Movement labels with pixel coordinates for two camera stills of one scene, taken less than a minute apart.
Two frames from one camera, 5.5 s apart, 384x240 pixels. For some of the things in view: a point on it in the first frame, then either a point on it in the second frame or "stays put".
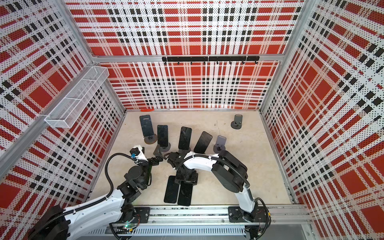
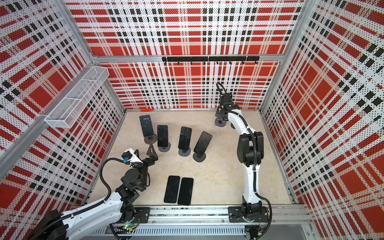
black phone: [172, 190] stays put
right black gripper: [193, 179] to [219, 112]
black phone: [185, 194] stays put
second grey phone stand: [164, 149] stays put
